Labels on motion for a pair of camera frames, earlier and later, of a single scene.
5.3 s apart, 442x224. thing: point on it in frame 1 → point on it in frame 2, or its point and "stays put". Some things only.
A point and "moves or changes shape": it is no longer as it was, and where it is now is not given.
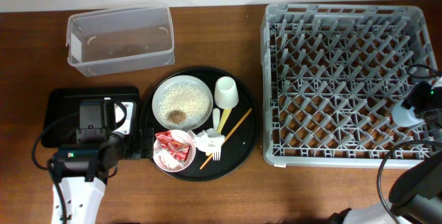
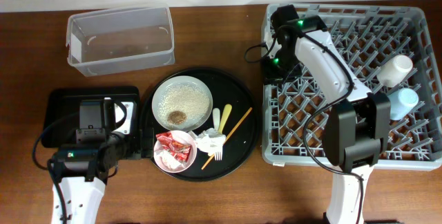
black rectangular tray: (63, 110) stays put
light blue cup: (403, 117) moves or changes shape
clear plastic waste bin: (109, 41) stays put
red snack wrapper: (179, 150) stays put
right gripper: (415, 97) → (268, 76)
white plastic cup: (226, 93) → (394, 70)
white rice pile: (185, 98) stays put
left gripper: (136, 151) stays put
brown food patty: (177, 117) stays put
